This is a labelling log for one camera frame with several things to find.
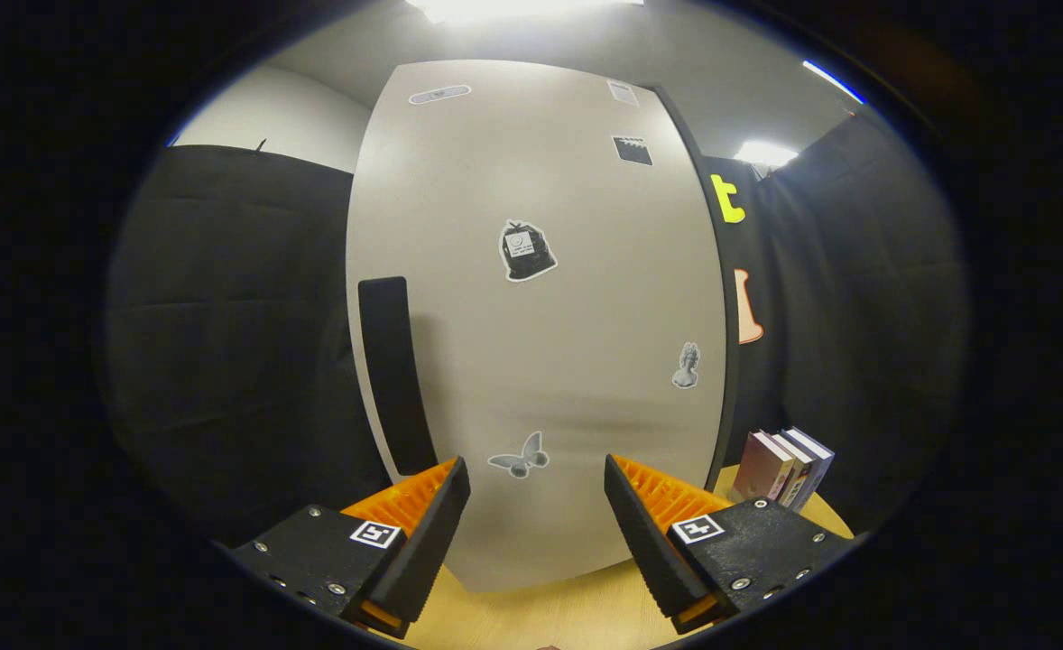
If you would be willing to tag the black backdrop cloth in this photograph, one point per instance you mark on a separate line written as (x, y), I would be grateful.
(225, 361)

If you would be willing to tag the dark grey cabinet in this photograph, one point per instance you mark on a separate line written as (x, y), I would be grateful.
(731, 406)

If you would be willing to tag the beige cabinet door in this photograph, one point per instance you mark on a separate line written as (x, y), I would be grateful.
(586, 316)

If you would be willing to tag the large ceiling light panel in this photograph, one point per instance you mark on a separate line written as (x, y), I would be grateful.
(522, 9)

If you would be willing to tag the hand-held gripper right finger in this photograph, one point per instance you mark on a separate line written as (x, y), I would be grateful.
(642, 551)

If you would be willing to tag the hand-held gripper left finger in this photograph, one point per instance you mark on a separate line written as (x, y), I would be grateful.
(432, 542)

